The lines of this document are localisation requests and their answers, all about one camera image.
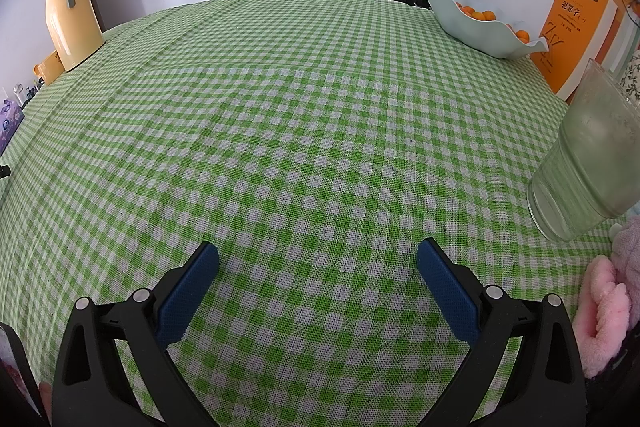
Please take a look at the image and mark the pale green fruit bowl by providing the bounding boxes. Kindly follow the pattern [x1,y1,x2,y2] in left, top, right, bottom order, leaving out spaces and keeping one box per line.
[416,0,551,60]

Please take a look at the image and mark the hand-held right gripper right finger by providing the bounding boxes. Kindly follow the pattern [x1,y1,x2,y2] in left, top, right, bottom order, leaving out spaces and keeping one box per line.
[416,237,587,427]

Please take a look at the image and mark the green checked tablecloth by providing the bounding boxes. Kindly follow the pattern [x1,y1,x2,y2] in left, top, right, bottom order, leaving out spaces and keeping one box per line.
[0,0,632,427]

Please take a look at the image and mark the pile of oranges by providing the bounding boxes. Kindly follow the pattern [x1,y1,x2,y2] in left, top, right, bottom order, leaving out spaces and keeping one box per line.
[457,4,531,44]

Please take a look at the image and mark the person's right forearm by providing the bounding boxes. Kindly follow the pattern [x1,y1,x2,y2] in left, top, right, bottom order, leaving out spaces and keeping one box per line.
[571,255,632,379]

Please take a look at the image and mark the person's left hand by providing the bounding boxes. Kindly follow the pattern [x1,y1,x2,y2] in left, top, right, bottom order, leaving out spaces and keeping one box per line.
[38,381,54,427]

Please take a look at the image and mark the yellow ceramic cup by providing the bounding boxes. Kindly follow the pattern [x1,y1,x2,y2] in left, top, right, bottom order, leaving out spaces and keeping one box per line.
[33,49,67,86]

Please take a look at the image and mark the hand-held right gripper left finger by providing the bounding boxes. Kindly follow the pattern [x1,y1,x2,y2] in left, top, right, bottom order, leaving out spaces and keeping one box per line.
[51,241,220,427]

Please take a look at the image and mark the purple tissue pack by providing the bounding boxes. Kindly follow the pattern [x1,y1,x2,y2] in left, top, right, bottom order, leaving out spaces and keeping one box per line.
[0,98,26,156]

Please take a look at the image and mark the grey pink fluffy cloth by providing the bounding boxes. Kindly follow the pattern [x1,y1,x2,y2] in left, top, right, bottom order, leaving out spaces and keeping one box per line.
[611,216,640,269]

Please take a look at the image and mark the black smartphone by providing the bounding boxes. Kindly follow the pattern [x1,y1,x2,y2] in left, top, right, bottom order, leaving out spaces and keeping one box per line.
[0,321,43,427]

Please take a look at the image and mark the floral print ceramic jar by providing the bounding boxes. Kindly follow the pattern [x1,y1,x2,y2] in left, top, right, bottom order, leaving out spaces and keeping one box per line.
[619,48,640,104]

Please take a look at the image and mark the clear glass cup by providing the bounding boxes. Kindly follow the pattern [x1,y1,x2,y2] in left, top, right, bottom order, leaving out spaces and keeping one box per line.
[526,58,640,244]

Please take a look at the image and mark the yellow thermos jug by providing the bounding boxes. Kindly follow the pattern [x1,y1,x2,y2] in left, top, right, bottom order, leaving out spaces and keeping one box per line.
[44,0,107,72]

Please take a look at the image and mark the orange textbook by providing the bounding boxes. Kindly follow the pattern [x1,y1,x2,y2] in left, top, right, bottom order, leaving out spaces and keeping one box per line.
[587,0,637,75]
[529,0,621,104]

